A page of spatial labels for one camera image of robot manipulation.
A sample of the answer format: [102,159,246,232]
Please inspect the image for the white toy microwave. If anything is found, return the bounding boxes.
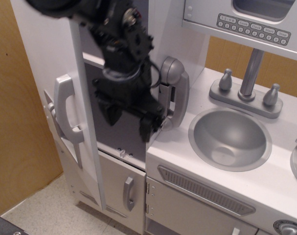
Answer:
[183,0,297,60]

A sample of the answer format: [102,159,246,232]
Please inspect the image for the silver toy wall phone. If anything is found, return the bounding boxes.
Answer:
[159,56,189,131]

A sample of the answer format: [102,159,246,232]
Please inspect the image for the silver round sink bowl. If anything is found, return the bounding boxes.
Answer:
[188,108,272,172]

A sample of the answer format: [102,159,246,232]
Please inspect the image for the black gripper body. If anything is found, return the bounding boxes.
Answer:
[92,61,165,119]

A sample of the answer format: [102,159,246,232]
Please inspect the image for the silver oven knob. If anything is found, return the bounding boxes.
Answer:
[274,220,297,235]

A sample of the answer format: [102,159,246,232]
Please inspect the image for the white oven door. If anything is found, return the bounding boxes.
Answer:
[146,177,258,235]

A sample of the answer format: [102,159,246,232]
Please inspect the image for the wooden side board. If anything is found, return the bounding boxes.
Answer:
[0,0,62,215]

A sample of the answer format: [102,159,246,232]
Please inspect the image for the silver vent panel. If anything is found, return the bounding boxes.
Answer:
[157,165,256,216]

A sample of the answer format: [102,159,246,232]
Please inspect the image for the white fridge door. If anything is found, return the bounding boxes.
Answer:
[60,146,147,235]
[11,0,106,210]

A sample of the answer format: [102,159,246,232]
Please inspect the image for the silver fridge handle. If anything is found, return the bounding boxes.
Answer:
[54,74,84,144]
[123,177,135,212]

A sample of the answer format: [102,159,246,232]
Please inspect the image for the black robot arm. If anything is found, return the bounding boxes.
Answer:
[29,0,165,142]

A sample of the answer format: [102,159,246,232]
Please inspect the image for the silver faucet with knobs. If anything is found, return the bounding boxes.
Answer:
[209,48,283,119]

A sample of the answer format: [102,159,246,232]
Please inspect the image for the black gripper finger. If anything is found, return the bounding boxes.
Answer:
[139,115,164,142]
[98,100,122,126]

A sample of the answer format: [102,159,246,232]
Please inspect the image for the black case corner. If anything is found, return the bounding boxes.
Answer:
[0,217,28,235]

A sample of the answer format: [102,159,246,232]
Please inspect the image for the white toy kitchen cabinet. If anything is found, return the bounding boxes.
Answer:
[79,0,297,235]

